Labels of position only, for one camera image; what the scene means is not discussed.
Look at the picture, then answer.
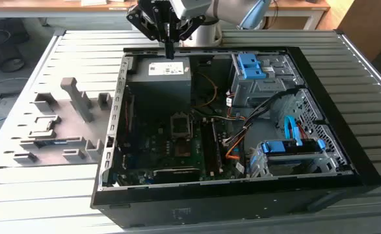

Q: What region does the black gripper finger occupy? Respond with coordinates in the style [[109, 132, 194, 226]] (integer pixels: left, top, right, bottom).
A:
[[126, 4, 170, 60], [169, 14, 208, 60]]

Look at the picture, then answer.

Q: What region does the metal socket cover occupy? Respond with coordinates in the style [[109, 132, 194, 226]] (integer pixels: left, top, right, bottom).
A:
[[169, 112, 193, 140]]

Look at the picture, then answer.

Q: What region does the silver CPU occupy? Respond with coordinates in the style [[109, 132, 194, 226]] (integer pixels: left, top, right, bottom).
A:
[[34, 118, 54, 134]]

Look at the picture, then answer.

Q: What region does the CPU socket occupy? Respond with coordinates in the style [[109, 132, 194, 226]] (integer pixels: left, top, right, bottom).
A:
[[173, 140, 192, 157]]

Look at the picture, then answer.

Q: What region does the white paper stack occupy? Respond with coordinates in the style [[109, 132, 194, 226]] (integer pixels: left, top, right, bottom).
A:
[[80, 0, 109, 7]]

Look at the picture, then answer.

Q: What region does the wooden desk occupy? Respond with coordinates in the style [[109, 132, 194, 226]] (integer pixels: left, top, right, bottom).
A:
[[0, 0, 330, 31]]

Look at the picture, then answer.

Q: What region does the grey power supply unit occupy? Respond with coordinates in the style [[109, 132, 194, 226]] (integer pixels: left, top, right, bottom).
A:
[[126, 57, 193, 115]]

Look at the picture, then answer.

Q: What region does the metal drive cage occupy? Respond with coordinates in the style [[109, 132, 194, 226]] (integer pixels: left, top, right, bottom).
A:
[[230, 52, 305, 109], [246, 140, 354, 178]]

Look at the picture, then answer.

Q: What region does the black mesh waste bin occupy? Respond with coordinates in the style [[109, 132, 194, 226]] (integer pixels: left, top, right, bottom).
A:
[[0, 30, 26, 73]]

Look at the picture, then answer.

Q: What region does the grey parts rack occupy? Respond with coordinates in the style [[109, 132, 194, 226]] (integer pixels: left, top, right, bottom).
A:
[[12, 77, 113, 169]]

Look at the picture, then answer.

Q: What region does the green motherboard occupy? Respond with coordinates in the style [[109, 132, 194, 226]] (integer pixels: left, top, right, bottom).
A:
[[114, 107, 245, 185]]

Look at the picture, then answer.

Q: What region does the wooden cabinet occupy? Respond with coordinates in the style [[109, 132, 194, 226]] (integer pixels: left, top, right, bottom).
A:
[[335, 0, 381, 63]]

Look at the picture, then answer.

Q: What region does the hard disk in blue carrier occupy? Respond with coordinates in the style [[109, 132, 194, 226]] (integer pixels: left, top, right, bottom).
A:
[[259, 139, 326, 155]]

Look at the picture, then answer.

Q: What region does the RAM stick with label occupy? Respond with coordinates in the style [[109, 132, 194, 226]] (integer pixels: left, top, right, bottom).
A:
[[21, 137, 81, 147]]

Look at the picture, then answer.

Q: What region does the black graphics card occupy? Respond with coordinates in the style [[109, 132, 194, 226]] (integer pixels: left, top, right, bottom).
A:
[[149, 166, 201, 184]]

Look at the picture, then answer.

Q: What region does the black PC case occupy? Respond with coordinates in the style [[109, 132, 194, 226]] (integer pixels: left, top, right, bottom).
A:
[[90, 45, 381, 229]]

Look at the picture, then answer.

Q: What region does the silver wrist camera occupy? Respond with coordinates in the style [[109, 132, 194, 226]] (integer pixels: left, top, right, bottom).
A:
[[172, 0, 208, 20]]

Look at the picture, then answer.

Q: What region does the yellow power wire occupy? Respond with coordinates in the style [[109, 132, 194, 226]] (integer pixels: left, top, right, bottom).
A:
[[190, 72, 218, 108]]

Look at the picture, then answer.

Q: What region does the grey white wire bundle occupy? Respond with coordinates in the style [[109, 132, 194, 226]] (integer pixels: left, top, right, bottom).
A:
[[192, 106, 246, 122]]

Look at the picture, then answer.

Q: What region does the black wire bundle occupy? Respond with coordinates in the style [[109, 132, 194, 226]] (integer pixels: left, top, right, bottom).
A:
[[222, 88, 299, 147]]

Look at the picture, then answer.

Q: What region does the blue SATA wire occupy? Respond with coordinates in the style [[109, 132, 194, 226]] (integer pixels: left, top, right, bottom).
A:
[[283, 114, 305, 147]]

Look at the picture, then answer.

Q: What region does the orange SATA wire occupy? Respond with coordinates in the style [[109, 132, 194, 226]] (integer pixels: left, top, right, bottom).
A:
[[224, 136, 245, 161]]

